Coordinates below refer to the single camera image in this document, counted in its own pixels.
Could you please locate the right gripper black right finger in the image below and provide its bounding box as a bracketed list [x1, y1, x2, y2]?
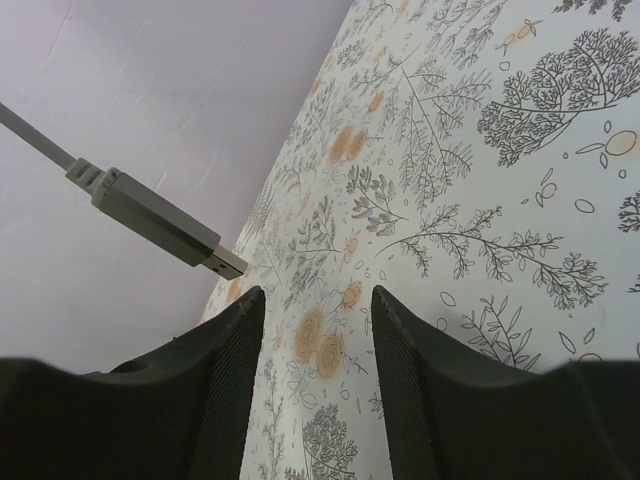
[371, 286, 639, 479]

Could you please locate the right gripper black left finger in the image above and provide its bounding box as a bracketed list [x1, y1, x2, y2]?
[1, 287, 265, 479]

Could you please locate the grey headphone cable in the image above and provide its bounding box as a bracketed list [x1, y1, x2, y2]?
[0, 101, 249, 281]

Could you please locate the floral table mat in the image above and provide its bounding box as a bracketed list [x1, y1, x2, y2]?
[206, 1, 639, 479]

